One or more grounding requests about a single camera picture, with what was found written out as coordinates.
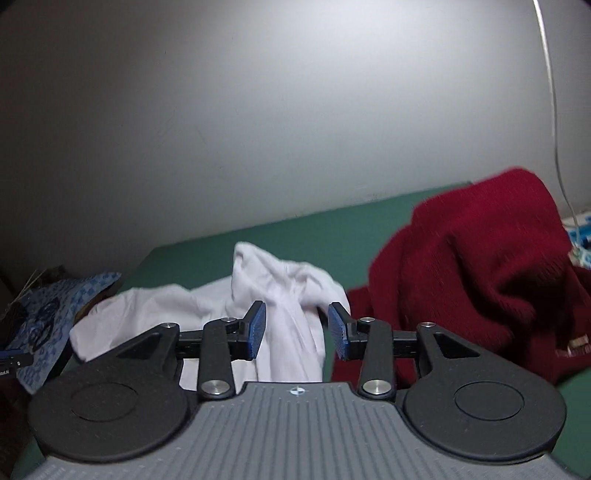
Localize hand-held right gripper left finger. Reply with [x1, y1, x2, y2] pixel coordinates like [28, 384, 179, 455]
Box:
[92, 300, 267, 401]

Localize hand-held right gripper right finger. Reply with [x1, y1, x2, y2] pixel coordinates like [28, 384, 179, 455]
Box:
[328, 301, 484, 401]

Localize white shirt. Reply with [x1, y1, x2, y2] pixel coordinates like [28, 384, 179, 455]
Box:
[69, 241, 352, 384]

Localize dark red sweater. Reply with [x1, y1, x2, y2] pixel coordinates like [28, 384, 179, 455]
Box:
[331, 168, 591, 386]

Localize blue patterned bag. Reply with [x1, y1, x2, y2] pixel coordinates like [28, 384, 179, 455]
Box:
[27, 299, 64, 347]

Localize blue patterned cloth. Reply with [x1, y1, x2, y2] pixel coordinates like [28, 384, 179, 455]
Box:
[4, 271, 123, 395]

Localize white hanging cable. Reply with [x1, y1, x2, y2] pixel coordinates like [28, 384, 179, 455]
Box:
[533, 0, 578, 222]

